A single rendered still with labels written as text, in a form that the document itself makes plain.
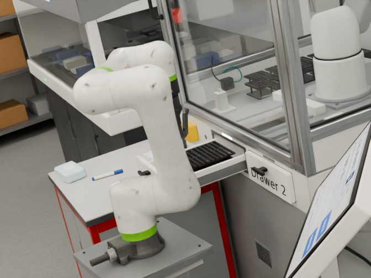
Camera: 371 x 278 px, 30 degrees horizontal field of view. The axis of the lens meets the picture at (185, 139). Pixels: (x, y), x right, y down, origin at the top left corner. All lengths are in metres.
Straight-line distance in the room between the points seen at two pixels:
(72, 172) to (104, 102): 1.12
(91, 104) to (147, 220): 0.46
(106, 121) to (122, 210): 1.19
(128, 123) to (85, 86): 1.41
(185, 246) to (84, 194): 0.76
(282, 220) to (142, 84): 0.84
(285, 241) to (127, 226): 0.62
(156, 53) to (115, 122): 1.05
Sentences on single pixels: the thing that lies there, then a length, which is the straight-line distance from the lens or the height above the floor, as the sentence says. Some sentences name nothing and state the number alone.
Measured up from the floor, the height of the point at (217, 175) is 0.86.
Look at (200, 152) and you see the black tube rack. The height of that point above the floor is 0.90.
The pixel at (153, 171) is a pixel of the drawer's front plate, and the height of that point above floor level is 0.92.
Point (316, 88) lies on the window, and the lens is 2.19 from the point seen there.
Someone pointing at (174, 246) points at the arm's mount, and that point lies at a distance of 2.30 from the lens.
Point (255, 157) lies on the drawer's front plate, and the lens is 2.47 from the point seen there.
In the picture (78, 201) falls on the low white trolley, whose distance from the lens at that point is 2.87.
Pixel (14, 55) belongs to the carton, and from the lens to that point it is 6.24.
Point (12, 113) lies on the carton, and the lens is 6.31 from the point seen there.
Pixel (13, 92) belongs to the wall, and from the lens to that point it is 6.73.
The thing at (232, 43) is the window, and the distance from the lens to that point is 2.45.
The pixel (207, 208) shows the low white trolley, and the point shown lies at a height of 0.61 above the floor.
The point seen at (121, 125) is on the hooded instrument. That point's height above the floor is 0.84.
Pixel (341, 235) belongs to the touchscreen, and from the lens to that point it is 1.55.
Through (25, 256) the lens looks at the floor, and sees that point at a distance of 4.27.
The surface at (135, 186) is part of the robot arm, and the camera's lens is 2.19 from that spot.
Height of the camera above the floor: 1.90
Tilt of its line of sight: 21 degrees down
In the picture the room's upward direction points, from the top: 12 degrees counter-clockwise
